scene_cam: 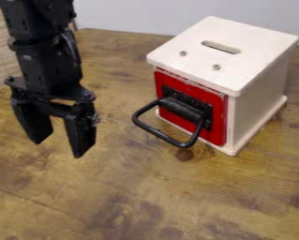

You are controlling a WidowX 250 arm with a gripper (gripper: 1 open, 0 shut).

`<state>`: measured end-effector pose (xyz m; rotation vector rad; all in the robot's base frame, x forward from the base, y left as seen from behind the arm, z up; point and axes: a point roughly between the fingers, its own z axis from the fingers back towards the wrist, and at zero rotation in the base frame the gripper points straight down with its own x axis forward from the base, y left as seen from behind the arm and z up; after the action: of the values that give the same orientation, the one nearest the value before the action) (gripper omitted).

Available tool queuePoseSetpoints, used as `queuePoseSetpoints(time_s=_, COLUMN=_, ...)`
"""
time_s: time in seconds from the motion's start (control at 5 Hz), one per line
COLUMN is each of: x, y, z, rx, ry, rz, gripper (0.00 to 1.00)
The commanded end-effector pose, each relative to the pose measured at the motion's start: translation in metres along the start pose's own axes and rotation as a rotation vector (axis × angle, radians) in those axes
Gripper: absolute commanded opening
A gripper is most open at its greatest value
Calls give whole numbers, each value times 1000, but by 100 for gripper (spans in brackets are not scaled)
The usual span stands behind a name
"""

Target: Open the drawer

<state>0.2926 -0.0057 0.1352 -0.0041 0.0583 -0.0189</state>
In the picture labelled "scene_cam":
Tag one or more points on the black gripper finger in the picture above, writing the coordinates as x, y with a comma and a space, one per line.
81, 125

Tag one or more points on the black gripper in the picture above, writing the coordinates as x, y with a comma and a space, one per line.
49, 89

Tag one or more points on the black metal drawer handle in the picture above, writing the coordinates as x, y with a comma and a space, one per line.
186, 113

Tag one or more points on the red drawer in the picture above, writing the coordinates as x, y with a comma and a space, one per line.
202, 100

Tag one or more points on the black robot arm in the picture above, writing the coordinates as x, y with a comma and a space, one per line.
35, 19

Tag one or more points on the white wooden box cabinet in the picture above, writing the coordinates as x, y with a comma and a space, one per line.
232, 65

